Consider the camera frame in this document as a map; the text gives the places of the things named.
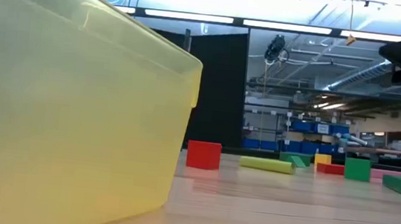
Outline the pink block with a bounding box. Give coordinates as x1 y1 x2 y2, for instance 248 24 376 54
369 167 401 182

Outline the green cube block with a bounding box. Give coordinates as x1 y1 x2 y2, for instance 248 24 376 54
343 157 372 182

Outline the short green block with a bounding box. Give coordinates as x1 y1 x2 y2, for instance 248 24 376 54
278 151 313 168

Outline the yellow-green cylinder block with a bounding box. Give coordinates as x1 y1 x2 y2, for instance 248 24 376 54
238 155 298 176

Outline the red cube block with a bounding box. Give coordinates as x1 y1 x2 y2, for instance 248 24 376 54
185 139 224 172

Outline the wooden background table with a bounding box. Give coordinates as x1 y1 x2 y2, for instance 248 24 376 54
345 144 401 157

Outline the blue storage bin white label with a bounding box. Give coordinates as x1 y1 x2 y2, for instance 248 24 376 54
313 122 331 135

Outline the yellow arch block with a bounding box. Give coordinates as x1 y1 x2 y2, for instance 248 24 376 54
314 153 333 167

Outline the red flat block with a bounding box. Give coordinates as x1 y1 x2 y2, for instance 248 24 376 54
316 162 346 177

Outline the green triangular wedge block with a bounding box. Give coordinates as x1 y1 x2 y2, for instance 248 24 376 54
286 155 308 169

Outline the black partition panel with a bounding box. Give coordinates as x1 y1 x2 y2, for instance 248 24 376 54
141 23 253 150

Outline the yellow translucent plastic bin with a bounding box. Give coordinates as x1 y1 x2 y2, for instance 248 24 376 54
0 0 211 224

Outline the silver ventilation duct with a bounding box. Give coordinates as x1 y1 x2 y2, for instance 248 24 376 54
324 53 394 97

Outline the hanging black camera device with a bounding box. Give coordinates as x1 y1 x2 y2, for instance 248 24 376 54
263 33 292 67

